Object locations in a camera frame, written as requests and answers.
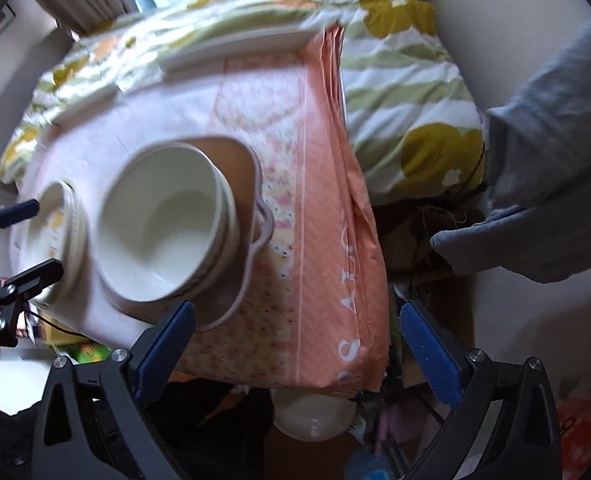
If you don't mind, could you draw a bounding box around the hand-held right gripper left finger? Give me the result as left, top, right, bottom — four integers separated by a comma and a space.
32, 301, 197, 480

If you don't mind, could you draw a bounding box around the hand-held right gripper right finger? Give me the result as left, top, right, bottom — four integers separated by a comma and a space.
399, 300, 561, 480

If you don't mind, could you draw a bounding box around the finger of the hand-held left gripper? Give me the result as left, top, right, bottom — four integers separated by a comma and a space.
0, 259, 65, 348
0, 199, 41, 261

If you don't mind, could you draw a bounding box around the large white plate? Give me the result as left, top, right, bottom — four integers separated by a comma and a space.
23, 177, 92, 311

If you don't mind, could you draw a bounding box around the small white bowl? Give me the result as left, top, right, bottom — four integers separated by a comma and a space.
97, 144, 227, 303

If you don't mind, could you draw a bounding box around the pink bowl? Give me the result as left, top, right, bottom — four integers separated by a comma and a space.
100, 136, 275, 333

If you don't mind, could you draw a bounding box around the green packet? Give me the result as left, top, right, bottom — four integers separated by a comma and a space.
73, 342, 112, 364

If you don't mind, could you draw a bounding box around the blue bottle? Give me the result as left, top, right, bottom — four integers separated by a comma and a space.
343, 447, 397, 480

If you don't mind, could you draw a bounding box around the white round container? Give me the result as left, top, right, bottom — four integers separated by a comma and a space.
270, 387, 359, 443

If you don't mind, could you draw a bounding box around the orange red cloth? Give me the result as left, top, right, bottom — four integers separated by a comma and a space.
558, 380, 591, 461

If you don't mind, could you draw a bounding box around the floral pink tablecloth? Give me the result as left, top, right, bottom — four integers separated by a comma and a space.
8, 27, 391, 393

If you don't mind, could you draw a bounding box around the grey garment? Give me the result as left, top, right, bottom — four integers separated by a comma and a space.
430, 22, 591, 286

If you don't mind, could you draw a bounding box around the green yellow floral blanket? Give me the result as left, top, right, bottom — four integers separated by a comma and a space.
0, 0, 486, 206

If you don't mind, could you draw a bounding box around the black cable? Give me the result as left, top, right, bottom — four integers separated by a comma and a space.
24, 307, 84, 340

